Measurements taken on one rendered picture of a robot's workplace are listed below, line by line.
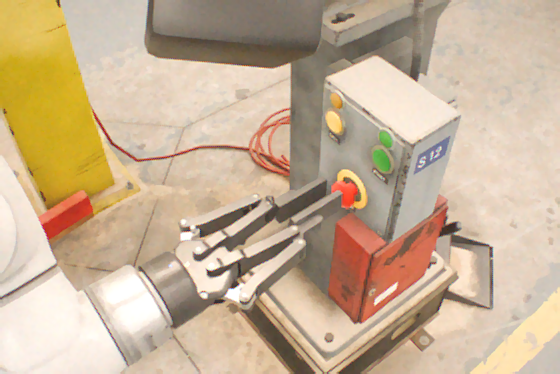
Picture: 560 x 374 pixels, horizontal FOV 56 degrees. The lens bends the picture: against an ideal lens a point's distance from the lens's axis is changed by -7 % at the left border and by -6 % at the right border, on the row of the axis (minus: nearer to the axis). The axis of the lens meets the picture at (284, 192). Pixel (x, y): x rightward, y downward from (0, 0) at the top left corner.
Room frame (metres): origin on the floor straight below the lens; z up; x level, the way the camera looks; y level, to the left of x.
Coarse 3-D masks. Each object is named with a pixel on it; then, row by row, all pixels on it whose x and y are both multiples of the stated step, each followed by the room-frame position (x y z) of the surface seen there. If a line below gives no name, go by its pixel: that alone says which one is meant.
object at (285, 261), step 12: (300, 240) 0.35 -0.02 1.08; (288, 252) 0.34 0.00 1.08; (276, 264) 0.33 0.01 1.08; (288, 264) 0.33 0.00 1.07; (252, 276) 0.31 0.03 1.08; (264, 276) 0.31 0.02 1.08; (276, 276) 0.32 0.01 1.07; (252, 288) 0.30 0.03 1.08; (264, 288) 0.31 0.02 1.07; (240, 300) 0.28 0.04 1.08
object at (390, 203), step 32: (384, 64) 0.62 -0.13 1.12; (352, 96) 0.55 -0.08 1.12; (384, 96) 0.55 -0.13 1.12; (416, 96) 0.55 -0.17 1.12; (352, 128) 0.54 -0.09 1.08; (416, 128) 0.49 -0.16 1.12; (448, 128) 0.51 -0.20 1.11; (320, 160) 0.58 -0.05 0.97; (352, 160) 0.53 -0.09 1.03; (416, 160) 0.47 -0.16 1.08; (448, 160) 0.52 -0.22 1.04; (384, 192) 0.48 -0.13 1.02; (416, 192) 0.49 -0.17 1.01; (384, 224) 0.47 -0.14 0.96; (416, 224) 0.50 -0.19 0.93
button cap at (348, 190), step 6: (336, 186) 0.52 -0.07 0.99; (342, 186) 0.51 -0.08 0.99; (348, 186) 0.52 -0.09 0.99; (354, 186) 0.52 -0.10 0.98; (342, 192) 0.51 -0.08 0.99; (348, 192) 0.50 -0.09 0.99; (354, 192) 0.52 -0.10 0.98; (342, 198) 0.50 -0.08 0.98; (348, 198) 0.50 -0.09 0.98; (342, 204) 0.50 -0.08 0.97; (348, 204) 0.50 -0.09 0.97
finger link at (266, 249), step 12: (288, 228) 0.37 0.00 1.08; (264, 240) 0.36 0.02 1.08; (276, 240) 0.36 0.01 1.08; (288, 240) 0.36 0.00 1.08; (240, 252) 0.34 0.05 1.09; (252, 252) 0.34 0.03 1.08; (264, 252) 0.34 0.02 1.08; (276, 252) 0.35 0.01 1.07; (216, 264) 0.32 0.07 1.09; (228, 264) 0.32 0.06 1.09; (240, 264) 0.33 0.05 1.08; (252, 264) 0.34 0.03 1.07; (240, 276) 0.33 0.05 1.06
